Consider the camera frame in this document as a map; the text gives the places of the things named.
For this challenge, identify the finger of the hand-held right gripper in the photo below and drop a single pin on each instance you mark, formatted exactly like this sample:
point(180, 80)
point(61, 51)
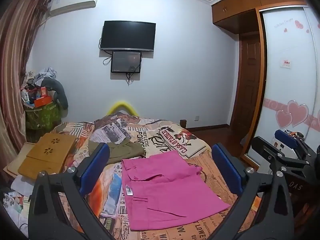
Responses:
point(267, 151)
point(286, 136)

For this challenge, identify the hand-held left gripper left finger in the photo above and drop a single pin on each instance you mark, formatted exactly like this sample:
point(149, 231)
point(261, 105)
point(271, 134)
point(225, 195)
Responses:
point(96, 165)

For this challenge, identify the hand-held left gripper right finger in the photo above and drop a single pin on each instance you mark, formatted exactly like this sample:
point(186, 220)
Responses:
point(226, 165)

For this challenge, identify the pink pants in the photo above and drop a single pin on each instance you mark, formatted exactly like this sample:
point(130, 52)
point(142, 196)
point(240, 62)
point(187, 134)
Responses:
point(165, 190)

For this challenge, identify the olive green pants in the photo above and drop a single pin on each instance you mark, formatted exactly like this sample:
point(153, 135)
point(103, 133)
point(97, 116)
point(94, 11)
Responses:
point(125, 150)

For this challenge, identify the wooden board with flower cutouts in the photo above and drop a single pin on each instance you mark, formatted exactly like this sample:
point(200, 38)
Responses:
point(47, 155)

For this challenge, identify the printed blanket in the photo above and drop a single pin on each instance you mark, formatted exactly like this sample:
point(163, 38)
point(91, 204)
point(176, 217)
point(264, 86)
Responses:
point(170, 137)

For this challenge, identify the yellow foam arch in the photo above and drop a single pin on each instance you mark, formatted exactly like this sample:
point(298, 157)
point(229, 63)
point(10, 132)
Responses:
point(122, 103)

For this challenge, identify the green patterned bag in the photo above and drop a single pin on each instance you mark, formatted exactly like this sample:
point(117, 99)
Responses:
point(43, 117)

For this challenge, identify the paper note with red print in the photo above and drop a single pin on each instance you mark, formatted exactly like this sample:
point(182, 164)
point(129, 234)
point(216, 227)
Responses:
point(285, 63)

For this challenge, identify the beige flat board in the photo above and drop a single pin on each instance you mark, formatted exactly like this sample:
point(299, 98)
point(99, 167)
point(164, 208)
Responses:
point(15, 160)

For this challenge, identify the orange box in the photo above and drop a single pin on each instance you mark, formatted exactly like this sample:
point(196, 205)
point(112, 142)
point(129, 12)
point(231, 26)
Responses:
point(43, 102)

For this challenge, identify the pile of papers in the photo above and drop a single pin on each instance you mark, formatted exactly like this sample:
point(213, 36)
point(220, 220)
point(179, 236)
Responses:
point(13, 205)

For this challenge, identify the pile of clothes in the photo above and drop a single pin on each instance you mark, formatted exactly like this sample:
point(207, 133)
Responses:
point(45, 73)

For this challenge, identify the striped brown curtain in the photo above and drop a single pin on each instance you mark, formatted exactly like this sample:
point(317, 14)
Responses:
point(15, 55)

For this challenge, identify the wooden overhead cabinets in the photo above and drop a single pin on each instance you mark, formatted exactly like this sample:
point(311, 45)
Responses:
point(240, 7)

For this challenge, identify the white air conditioner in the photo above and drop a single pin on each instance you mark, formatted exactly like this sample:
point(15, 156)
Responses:
point(72, 2)

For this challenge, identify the dark bed post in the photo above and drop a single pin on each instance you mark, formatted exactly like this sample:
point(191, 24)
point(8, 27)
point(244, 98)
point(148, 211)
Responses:
point(183, 123)

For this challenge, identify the small black wall screen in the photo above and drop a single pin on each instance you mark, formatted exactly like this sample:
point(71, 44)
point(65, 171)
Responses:
point(125, 62)

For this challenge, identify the black wall television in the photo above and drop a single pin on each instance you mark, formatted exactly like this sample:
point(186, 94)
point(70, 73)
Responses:
point(128, 35)

